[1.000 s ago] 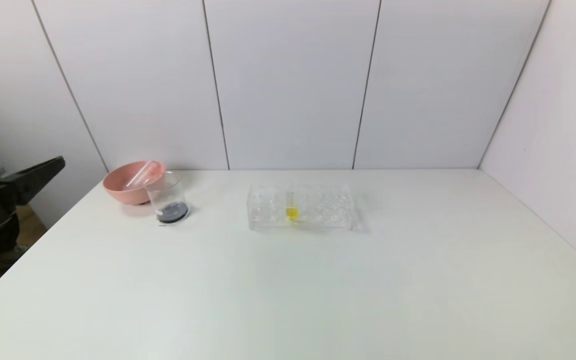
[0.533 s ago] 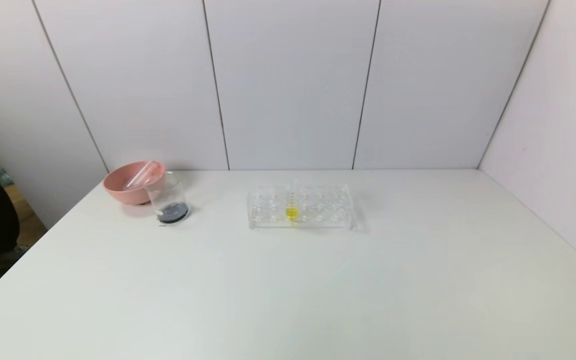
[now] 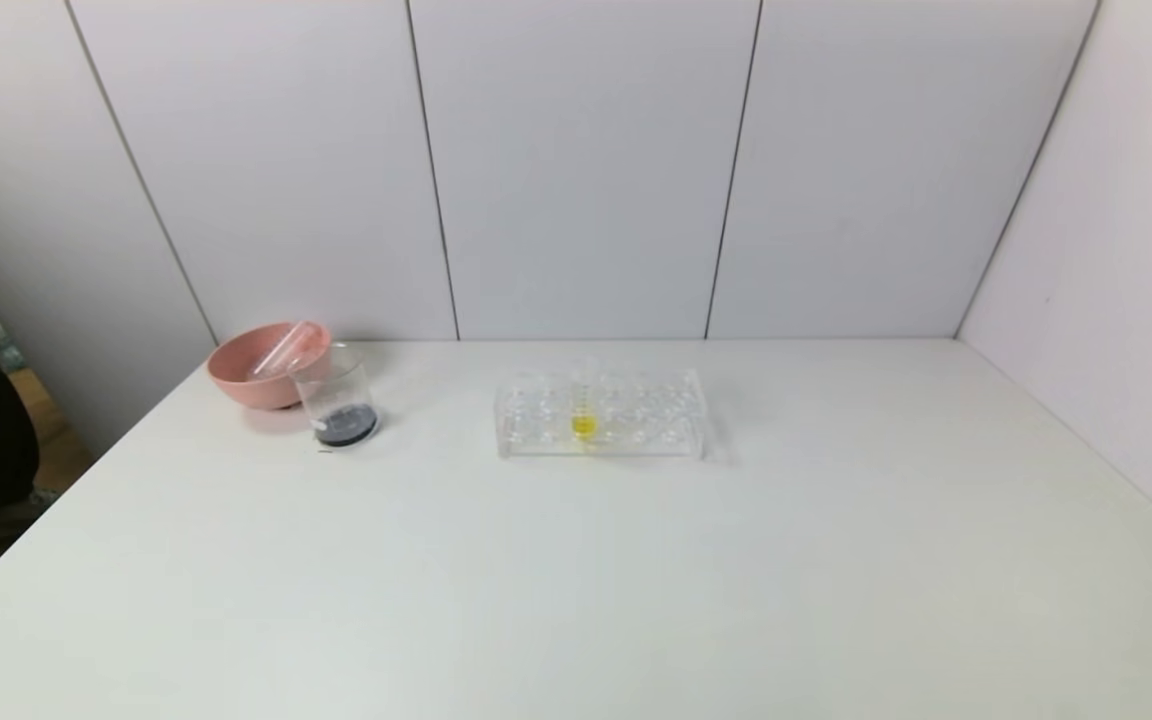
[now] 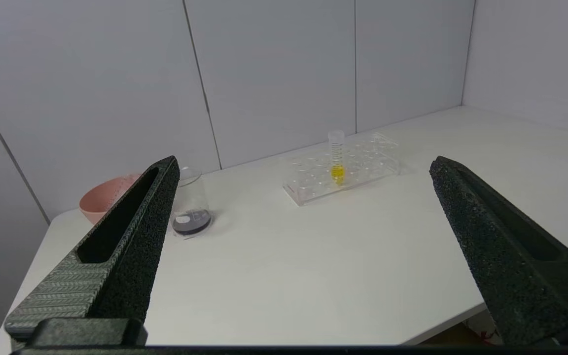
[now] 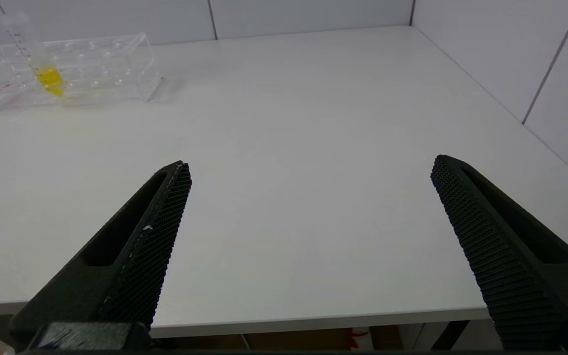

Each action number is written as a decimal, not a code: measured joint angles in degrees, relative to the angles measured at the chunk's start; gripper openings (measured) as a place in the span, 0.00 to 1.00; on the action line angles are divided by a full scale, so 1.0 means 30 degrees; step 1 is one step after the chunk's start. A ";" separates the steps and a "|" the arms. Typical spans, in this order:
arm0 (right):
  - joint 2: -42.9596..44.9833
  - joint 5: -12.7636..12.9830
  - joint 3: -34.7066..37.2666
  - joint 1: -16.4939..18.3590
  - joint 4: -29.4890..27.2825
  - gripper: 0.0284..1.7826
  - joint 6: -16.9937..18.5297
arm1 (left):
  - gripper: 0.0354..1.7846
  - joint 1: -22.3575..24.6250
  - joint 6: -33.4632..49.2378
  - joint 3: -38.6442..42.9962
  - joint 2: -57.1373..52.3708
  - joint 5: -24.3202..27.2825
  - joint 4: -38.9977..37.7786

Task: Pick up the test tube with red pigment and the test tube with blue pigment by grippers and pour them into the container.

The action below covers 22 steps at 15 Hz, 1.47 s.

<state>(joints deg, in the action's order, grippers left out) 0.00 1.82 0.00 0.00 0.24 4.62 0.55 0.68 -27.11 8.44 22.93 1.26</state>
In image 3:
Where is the test tube with blue pigment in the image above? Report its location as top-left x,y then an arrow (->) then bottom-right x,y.
252,320 -> 325,379

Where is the test tube with yellow pigment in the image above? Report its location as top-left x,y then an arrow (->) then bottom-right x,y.
568,355 -> 599,447

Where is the clear acrylic tube rack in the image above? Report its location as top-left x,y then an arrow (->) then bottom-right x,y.
494,365 -> 707,463

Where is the clear glass beaker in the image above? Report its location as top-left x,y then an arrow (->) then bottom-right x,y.
288,343 -> 380,448

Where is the pink plastic bowl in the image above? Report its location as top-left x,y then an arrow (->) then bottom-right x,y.
207,322 -> 332,411

